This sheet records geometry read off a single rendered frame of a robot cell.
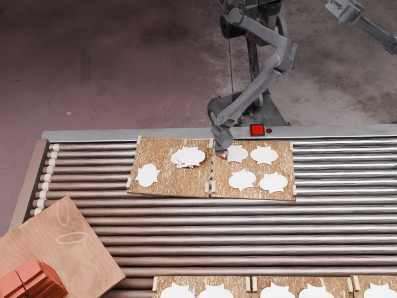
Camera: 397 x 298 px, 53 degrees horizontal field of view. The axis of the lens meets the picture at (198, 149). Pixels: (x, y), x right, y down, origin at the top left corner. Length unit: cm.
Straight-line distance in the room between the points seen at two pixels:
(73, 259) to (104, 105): 214
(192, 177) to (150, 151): 28
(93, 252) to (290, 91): 250
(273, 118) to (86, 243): 188
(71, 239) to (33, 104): 230
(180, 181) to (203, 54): 225
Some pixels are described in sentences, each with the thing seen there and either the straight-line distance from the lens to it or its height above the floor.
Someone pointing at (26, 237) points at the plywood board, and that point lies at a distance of 193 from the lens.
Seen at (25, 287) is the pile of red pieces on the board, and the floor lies 127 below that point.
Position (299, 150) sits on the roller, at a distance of 216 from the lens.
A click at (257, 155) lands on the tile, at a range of 207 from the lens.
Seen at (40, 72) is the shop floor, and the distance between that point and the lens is 427.
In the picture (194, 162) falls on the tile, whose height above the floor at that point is 97.
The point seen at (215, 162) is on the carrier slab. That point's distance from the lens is 205.
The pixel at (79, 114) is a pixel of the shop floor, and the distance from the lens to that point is 372.
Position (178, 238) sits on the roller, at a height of 92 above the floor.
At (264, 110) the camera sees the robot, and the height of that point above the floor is 24.
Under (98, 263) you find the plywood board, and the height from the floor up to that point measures 104.
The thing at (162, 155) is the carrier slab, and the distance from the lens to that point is 210.
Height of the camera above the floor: 263
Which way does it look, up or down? 54 degrees down
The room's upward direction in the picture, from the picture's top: 5 degrees counter-clockwise
